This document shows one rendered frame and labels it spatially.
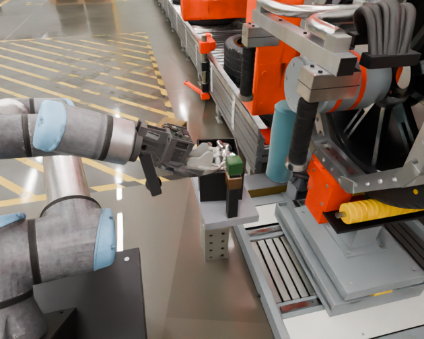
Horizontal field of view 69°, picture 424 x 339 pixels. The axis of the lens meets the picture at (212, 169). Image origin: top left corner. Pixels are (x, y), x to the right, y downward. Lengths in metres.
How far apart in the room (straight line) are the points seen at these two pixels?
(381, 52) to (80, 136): 0.52
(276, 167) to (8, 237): 0.73
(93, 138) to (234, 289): 0.92
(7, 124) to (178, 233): 0.99
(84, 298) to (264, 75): 0.98
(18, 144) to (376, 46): 0.66
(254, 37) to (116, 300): 0.81
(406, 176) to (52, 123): 0.67
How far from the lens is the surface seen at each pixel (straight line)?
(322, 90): 0.57
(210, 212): 0.96
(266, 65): 1.27
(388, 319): 1.33
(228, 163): 0.81
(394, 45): 0.59
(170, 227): 1.54
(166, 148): 0.63
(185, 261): 1.41
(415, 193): 0.85
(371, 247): 1.28
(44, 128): 0.59
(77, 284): 1.06
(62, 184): 0.92
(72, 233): 0.78
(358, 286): 1.17
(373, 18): 0.59
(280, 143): 0.95
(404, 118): 0.87
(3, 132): 0.71
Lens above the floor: 1.13
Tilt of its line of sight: 37 degrees down
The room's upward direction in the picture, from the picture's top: straight up
